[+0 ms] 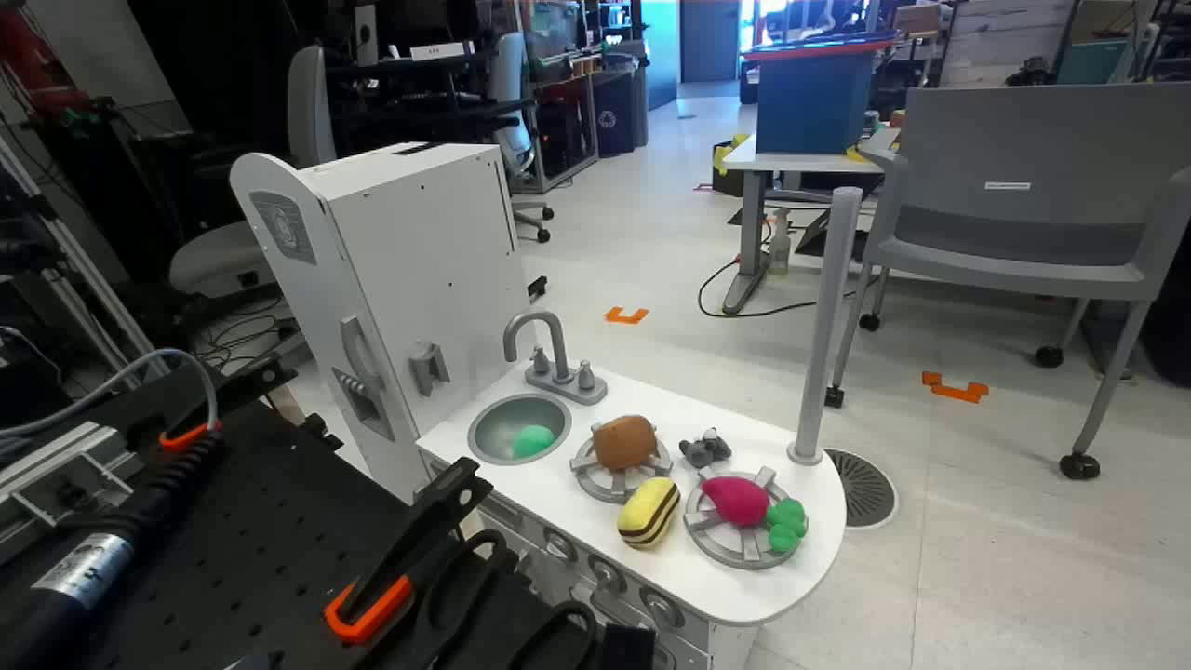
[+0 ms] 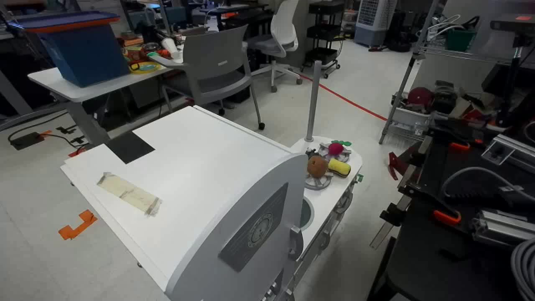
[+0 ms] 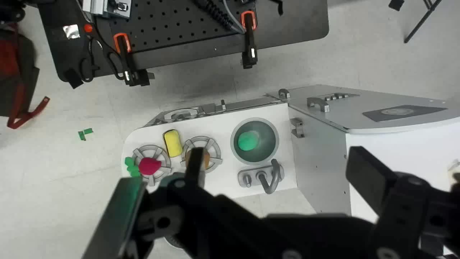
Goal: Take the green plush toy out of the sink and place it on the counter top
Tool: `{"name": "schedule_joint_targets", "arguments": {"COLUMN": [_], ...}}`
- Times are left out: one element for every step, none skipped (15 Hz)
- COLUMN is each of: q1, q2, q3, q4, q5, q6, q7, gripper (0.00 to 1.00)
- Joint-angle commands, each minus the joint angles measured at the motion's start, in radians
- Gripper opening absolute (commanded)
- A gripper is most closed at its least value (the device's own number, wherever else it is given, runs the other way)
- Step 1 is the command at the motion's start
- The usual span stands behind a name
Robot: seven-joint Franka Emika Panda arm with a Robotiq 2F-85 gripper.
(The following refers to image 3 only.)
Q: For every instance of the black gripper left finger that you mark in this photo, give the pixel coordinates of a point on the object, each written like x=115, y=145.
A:
x=113, y=235

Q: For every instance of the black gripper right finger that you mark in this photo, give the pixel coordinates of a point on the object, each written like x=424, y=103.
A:
x=368, y=183

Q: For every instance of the green plush toy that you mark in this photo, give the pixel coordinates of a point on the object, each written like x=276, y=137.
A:
x=248, y=140

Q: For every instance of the white toy cabinet unit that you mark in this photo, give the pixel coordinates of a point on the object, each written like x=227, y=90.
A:
x=408, y=134

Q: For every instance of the green toy piece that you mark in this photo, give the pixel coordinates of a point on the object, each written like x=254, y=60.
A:
x=130, y=168

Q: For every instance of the pink toy strawberry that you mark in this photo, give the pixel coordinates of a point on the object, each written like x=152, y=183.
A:
x=148, y=166

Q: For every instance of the grey toy faucet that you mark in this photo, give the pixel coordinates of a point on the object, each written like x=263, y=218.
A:
x=267, y=178

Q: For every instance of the round grey sink bowl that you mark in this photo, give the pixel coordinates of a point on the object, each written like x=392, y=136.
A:
x=267, y=142

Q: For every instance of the yellow toy block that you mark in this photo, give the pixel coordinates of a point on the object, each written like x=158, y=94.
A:
x=172, y=143

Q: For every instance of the white toy kitchen counter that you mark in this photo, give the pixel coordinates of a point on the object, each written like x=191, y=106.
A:
x=218, y=123

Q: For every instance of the orange toy item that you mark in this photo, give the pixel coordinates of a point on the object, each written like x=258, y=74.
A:
x=207, y=160

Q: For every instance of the grey left stove burner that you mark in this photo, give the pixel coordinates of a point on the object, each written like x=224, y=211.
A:
x=152, y=152

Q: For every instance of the green tape marker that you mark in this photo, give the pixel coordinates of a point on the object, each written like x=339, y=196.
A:
x=84, y=133

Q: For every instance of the black stand legs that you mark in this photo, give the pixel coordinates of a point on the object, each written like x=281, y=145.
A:
x=411, y=15

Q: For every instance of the orange black left clamp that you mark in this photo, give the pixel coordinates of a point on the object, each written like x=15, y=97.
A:
x=130, y=74

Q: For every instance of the orange black clamp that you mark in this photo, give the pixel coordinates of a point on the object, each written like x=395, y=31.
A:
x=248, y=24
x=130, y=74

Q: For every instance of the red black bag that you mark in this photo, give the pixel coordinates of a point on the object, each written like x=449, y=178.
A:
x=17, y=78

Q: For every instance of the black perforated board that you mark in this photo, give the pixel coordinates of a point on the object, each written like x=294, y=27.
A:
x=166, y=32

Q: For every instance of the orange black right clamp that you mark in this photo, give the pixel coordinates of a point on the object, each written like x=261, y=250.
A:
x=248, y=24

